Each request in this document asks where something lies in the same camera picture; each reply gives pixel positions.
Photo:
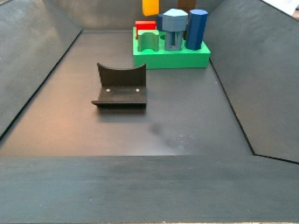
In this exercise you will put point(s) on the green notched block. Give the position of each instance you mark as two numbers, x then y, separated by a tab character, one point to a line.
147	40

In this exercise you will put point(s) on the yellow rectangular block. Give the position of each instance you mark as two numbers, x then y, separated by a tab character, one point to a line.
149	7

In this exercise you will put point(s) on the dark blue hexagonal prism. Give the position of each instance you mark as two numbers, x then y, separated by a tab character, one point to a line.
195	29

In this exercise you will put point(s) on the brown irregular block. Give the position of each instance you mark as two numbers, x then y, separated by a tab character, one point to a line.
185	5

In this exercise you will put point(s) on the black curved holder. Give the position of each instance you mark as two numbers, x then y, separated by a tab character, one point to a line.
121	86

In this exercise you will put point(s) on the red square block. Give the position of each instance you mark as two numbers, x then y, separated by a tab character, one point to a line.
144	25

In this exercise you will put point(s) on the light blue rounded prism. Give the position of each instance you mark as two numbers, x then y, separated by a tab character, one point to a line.
173	27

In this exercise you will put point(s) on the green shape sorter board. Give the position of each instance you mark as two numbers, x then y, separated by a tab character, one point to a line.
171	59

